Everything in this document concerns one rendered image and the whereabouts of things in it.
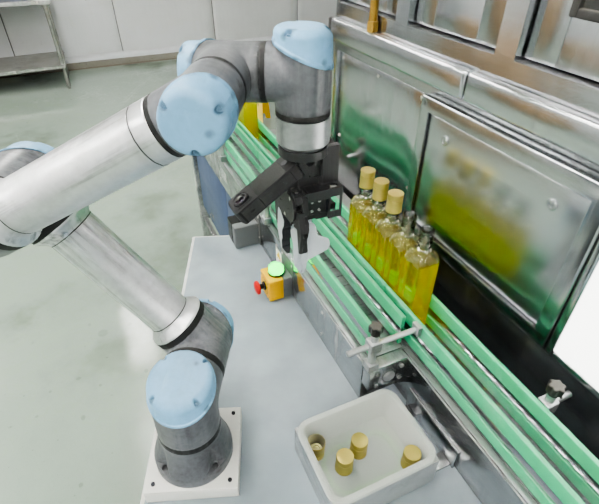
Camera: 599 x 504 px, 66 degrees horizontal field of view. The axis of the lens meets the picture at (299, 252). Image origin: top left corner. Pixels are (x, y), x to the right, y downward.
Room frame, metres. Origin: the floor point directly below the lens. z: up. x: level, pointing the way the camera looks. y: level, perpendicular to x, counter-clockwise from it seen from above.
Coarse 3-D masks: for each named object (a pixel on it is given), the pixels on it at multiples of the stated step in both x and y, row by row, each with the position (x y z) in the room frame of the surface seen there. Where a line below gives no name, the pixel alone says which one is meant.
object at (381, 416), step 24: (336, 408) 0.54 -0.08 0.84; (360, 408) 0.55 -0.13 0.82; (384, 408) 0.57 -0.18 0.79; (312, 432) 0.51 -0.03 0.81; (336, 432) 0.53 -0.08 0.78; (384, 432) 0.53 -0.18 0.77; (408, 432) 0.51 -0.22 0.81; (312, 456) 0.44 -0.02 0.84; (384, 456) 0.48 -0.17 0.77; (432, 456) 0.44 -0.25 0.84; (336, 480) 0.43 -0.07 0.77; (360, 480) 0.43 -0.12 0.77; (384, 480) 0.40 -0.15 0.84
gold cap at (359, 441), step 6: (360, 432) 0.50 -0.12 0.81; (354, 438) 0.49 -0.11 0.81; (360, 438) 0.49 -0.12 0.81; (366, 438) 0.49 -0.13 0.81; (354, 444) 0.48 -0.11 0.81; (360, 444) 0.48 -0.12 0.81; (366, 444) 0.48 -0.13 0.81; (354, 450) 0.48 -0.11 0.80; (360, 450) 0.47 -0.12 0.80; (366, 450) 0.48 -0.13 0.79; (354, 456) 0.47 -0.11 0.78; (360, 456) 0.47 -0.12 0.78
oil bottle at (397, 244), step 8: (392, 240) 0.79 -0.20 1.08; (400, 240) 0.78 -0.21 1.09; (408, 240) 0.77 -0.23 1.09; (416, 240) 0.78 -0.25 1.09; (392, 248) 0.79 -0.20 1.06; (400, 248) 0.77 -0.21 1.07; (408, 248) 0.77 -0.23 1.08; (392, 256) 0.78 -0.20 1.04; (400, 256) 0.76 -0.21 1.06; (392, 264) 0.78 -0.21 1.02; (400, 264) 0.76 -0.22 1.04; (384, 272) 0.80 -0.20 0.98; (392, 272) 0.78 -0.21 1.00; (400, 272) 0.76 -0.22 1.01; (384, 280) 0.80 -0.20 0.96; (392, 280) 0.77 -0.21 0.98; (392, 288) 0.77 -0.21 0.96
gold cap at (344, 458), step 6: (342, 450) 0.47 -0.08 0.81; (348, 450) 0.47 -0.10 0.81; (336, 456) 0.45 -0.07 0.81; (342, 456) 0.45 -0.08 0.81; (348, 456) 0.45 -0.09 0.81; (336, 462) 0.45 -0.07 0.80; (342, 462) 0.44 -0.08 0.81; (348, 462) 0.44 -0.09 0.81; (336, 468) 0.45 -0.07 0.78; (342, 468) 0.44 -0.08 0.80; (348, 468) 0.44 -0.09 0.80; (342, 474) 0.44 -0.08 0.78; (348, 474) 0.44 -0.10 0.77
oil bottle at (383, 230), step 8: (376, 224) 0.85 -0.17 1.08; (384, 224) 0.84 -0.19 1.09; (392, 224) 0.83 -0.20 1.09; (400, 224) 0.83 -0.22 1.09; (376, 232) 0.85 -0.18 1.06; (384, 232) 0.82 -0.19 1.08; (392, 232) 0.82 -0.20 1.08; (376, 240) 0.84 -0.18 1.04; (384, 240) 0.82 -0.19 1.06; (376, 248) 0.84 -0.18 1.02; (384, 248) 0.81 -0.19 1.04; (376, 256) 0.84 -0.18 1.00; (384, 256) 0.81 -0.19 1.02; (376, 264) 0.83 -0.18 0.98; (384, 264) 0.81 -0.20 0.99
